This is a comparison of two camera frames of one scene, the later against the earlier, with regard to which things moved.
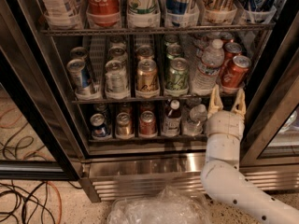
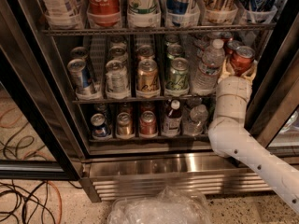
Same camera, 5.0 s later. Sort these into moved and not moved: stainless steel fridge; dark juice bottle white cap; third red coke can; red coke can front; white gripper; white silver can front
Moved: white gripper; red coke can front
Not moved: dark juice bottle white cap; third red coke can; stainless steel fridge; white silver can front
